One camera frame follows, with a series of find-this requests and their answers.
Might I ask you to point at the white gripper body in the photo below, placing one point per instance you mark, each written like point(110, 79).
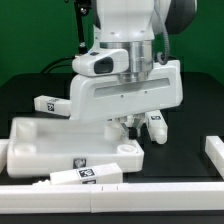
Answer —
point(103, 98)

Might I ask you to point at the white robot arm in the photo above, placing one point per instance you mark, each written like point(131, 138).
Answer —
point(128, 72)

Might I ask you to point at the white desk top tray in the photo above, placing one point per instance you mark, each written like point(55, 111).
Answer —
point(40, 146)

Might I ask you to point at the white right barrier block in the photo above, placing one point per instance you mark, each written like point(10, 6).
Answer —
point(214, 148)

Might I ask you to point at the white barrier block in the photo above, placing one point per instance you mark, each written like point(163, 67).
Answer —
point(3, 153)
point(214, 148)

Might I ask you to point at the white left barrier block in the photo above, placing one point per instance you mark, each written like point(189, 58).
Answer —
point(3, 153)

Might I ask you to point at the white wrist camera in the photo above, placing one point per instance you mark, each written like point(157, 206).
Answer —
point(102, 62)

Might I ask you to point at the white front barrier rail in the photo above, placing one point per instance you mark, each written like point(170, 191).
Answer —
point(128, 197)

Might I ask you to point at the black camera stand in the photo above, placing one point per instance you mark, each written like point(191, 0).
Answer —
point(81, 8)

